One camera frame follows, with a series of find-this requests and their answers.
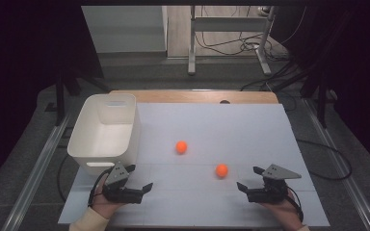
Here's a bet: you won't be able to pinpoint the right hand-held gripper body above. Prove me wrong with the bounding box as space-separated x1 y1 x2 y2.
246 163 303 204

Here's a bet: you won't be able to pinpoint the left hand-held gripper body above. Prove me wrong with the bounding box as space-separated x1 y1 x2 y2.
101 161 144 205

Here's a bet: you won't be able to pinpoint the white plastic bin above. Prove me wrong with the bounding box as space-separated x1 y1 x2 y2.
66 92 142 176

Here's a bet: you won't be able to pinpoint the orange ball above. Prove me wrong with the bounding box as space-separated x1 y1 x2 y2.
215 163 229 178
174 140 189 155

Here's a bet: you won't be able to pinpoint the person's left hand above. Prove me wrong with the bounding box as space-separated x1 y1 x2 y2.
91 174 127 220

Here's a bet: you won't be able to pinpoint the person's right hand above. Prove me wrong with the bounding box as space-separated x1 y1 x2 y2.
259 188 304 231

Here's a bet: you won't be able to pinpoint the white table mat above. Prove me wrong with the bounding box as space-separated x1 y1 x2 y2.
57 102 331 228

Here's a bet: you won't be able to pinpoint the wooden table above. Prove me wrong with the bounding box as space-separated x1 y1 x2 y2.
109 90 279 105

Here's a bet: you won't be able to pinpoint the black tripod stand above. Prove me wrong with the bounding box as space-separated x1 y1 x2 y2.
269 59 336 129
43 68 112 127

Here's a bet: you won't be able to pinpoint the white metal stand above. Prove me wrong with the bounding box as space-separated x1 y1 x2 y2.
187 5 278 77

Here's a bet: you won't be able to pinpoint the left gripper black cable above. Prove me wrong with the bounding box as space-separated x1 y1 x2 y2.
87 167 114 207

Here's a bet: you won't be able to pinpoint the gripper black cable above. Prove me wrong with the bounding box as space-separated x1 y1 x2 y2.
284 188 304 223
87 167 114 207

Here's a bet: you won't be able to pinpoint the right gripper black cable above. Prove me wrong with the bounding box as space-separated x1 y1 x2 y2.
284 188 304 223

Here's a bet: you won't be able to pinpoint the thin black floor cable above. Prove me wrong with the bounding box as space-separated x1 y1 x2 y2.
56 153 71 204

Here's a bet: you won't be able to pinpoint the aluminium floor rail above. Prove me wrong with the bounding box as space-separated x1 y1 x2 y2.
303 98 370 231
0 114 72 231

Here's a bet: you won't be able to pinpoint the long black floor cable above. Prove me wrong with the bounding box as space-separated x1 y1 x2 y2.
296 138 354 182

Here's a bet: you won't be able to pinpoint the tangled floor cables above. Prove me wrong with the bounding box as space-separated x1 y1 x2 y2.
194 5 291 63

